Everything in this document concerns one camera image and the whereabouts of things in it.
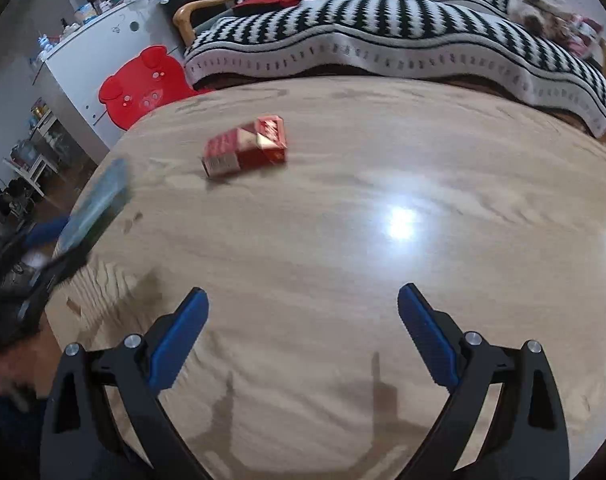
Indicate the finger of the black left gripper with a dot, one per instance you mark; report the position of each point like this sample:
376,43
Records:
45,233

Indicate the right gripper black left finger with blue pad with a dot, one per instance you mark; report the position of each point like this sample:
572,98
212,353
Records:
103,417

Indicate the red cigarette pack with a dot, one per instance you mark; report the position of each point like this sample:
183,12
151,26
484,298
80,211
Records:
247,147

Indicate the green silver box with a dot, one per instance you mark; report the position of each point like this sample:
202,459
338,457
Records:
105,201

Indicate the person's left hand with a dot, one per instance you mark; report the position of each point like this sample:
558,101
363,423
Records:
31,363

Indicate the white cabinet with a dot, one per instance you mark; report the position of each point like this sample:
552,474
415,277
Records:
69,78

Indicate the red pig stool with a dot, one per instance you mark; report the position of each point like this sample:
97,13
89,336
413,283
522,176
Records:
149,81

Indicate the black white patterned sofa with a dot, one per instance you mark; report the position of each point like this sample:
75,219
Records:
414,39

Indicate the clutter pile on sofa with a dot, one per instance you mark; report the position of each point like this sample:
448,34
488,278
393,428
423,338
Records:
554,21

